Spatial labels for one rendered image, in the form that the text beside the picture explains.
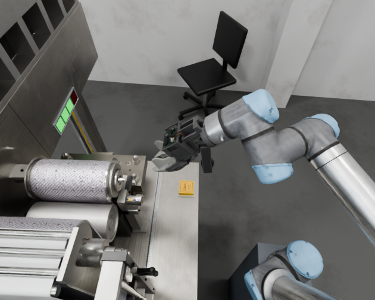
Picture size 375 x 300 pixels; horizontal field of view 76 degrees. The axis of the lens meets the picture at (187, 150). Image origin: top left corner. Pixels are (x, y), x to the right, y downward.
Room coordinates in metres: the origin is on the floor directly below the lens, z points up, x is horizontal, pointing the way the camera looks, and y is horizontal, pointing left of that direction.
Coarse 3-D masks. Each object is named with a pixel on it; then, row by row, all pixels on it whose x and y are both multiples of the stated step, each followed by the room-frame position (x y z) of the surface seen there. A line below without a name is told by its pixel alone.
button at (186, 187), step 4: (180, 180) 0.59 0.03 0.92; (184, 180) 0.59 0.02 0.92; (180, 184) 0.57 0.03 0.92; (184, 184) 0.57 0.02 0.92; (188, 184) 0.57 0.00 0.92; (192, 184) 0.57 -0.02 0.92; (180, 188) 0.54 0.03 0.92; (184, 188) 0.54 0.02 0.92; (188, 188) 0.54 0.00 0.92; (192, 188) 0.54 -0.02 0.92; (180, 192) 0.52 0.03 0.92; (184, 192) 0.52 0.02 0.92; (188, 192) 0.52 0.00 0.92; (192, 192) 0.52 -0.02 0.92
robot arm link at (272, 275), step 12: (264, 264) 0.17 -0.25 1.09; (276, 264) 0.17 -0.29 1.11; (252, 276) 0.14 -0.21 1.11; (264, 276) 0.13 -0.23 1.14; (276, 276) 0.13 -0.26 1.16; (288, 276) 0.13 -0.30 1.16; (252, 288) 0.10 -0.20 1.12; (264, 288) 0.10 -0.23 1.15; (276, 288) 0.10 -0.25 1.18; (288, 288) 0.09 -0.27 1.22; (300, 288) 0.09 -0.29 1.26; (312, 288) 0.08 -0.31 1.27
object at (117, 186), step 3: (117, 171) 0.41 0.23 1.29; (120, 171) 0.43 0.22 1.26; (114, 174) 0.40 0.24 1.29; (117, 174) 0.40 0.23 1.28; (120, 174) 0.42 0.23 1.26; (114, 177) 0.39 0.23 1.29; (117, 177) 0.40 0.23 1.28; (114, 180) 0.38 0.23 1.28; (117, 180) 0.39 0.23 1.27; (114, 183) 0.37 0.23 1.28; (117, 183) 0.38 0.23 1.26; (120, 183) 0.40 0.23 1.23; (114, 186) 0.37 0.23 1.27; (117, 186) 0.37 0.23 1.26; (120, 186) 0.39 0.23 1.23; (114, 189) 0.37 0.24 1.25; (117, 189) 0.37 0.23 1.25; (120, 189) 0.38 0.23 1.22
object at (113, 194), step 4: (112, 164) 0.43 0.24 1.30; (116, 164) 0.44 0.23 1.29; (32, 168) 0.41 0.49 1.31; (112, 168) 0.41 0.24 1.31; (116, 168) 0.43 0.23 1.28; (120, 168) 0.45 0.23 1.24; (112, 172) 0.40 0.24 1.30; (108, 176) 0.38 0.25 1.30; (112, 176) 0.39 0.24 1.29; (108, 180) 0.37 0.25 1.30; (112, 180) 0.38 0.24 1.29; (108, 184) 0.36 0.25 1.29; (112, 184) 0.37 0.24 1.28; (108, 188) 0.35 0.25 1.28; (112, 188) 0.36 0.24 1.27; (112, 192) 0.35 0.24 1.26; (116, 192) 0.37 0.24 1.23; (112, 196) 0.35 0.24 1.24; (116, 196) 0.36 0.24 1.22
